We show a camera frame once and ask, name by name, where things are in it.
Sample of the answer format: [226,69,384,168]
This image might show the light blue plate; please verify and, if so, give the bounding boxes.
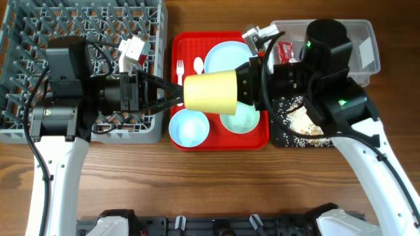
[204,41,257,73]

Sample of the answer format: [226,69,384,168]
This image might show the light blue bowl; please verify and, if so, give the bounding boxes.
[169,109,210,148]

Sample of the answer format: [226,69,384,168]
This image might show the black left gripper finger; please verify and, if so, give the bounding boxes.
[144,94,184,113]
[144,73,183,94]

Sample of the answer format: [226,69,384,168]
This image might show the grey dishwasher rack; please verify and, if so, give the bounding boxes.
[1,0,167,144]

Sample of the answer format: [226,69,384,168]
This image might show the mint green bowl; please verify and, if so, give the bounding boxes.
[220,102,261,134]

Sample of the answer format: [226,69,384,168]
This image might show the yellow plastic cup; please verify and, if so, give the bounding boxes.
[183,69,238,115]

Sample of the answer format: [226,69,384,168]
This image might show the brown food scraps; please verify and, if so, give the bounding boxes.
[286,107,323,136]

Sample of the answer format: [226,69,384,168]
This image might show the white plastic fork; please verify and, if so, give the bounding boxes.
[176,59,185,107]

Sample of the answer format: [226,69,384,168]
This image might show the black waste tray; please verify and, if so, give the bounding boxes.
[269,94,335,148]

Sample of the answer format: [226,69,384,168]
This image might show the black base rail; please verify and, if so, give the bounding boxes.
[75,208,366,236]

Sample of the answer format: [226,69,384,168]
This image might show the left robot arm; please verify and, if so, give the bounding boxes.
[23,36,183,235]

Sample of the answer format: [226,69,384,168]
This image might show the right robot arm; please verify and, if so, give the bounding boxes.
[144,19,419,235]

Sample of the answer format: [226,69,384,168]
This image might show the clear plastic bin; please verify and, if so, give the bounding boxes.
[269,19,381,87]

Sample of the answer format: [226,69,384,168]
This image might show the red plastic tray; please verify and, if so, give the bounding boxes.
[171,31,270,151]

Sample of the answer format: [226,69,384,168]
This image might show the white plastic spoon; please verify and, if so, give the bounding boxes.
[193,57,204,75]

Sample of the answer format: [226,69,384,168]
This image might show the red snack wrapper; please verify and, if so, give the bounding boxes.
[277,41,294,64]

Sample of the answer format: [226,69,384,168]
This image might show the white rice pile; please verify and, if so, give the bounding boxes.
[272,95,332,148]

